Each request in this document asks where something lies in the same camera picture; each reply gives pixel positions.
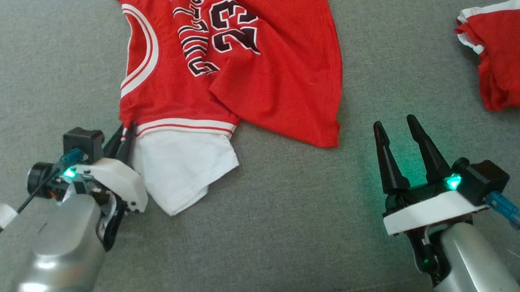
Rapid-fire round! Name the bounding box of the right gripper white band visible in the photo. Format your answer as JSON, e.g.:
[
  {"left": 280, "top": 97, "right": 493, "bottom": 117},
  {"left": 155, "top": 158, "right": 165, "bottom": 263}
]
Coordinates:
[{"left": 373, "top": 110, "right": 492, "bottom": 237}]

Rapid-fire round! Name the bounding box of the red shorts white trim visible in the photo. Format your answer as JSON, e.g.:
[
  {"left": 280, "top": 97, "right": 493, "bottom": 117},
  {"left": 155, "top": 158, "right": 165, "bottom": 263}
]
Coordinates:
[{"left": 453, "top": 0, "right": 520, "bottom": 115}]

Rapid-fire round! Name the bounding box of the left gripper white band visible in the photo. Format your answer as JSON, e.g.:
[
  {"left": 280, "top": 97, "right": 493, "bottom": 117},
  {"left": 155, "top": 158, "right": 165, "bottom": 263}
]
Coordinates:
[{"left": 60, "top": 122, "right": 150, "bottom": 218}]

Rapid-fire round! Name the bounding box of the red basketball jersey white sleeve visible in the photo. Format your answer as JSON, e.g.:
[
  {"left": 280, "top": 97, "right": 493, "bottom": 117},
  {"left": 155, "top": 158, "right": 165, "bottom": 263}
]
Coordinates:
[{"left": 110, "top": 0, "right": 351, "bottom": 219}]

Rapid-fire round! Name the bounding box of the grey sofa seat cushion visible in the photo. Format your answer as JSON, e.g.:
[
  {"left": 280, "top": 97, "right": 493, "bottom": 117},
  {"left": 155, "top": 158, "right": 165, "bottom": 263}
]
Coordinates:
[{"left": 0, "top": 0, "right": 520, "bottom": 292}]

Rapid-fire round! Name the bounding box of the left black cable blue plug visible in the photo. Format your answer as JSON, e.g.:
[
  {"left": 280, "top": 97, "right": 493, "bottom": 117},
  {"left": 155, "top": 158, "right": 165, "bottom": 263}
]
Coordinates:
[{"left": 0, "top": 148, "right": 91, "bottom": 253}]

